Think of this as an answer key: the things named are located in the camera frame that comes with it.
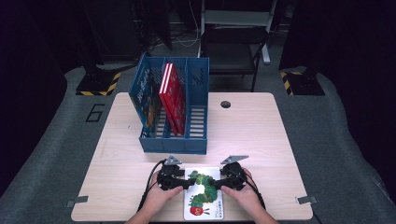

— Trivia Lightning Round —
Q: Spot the person's left hand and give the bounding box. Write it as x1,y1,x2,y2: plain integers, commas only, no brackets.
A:
143,181,184,218

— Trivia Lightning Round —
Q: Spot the grey floor carpet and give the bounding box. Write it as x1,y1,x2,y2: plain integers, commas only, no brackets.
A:
0,64,396,224

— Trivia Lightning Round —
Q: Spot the white caterpillar picture book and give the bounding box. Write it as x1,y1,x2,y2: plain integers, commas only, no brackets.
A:
183,166,225,221

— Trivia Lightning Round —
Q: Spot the white metal desk frame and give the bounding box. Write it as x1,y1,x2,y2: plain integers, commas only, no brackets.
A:
199,0,279,65

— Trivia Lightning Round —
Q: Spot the black folding chair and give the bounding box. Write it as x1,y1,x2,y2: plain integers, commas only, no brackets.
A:
199,26,270,92

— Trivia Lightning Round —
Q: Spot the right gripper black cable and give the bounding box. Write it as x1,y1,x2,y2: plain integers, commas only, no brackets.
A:
246,174,267,209

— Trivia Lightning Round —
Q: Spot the blue picture book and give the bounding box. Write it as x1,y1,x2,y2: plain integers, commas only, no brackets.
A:
129,52,163,138

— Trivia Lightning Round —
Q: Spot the person's right hand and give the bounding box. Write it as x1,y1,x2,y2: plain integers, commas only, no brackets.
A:
221,169,265,217

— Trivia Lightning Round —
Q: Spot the black stand with striped base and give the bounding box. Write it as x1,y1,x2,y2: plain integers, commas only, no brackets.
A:
278,0,326,96
76,0,122,97

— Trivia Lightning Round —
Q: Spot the grey tape strip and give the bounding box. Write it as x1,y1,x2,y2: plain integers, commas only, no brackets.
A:
64,195,90,208
294,195,319,205

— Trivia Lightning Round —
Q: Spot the black equipment stand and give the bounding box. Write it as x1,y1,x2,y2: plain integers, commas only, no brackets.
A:
129,0,174,52

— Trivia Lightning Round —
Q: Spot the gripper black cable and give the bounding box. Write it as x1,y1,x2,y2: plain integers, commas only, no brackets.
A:
246,174,267,209
136,160,166,213

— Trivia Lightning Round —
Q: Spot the red picture book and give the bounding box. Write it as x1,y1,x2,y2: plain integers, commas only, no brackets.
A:
163,63,188,136
158,63,183,135

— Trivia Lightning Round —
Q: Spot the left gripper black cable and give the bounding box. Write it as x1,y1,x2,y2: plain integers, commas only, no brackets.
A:
136,160,166,213

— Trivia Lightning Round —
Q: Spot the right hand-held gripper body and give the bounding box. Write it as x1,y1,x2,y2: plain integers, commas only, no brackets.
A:
219,155,250,191

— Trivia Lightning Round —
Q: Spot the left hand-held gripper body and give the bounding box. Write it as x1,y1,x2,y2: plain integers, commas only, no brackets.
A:
156,155,185,191

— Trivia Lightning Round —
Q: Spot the blue plastic file rack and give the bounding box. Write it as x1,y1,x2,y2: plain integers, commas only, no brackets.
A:
138,55,210,156

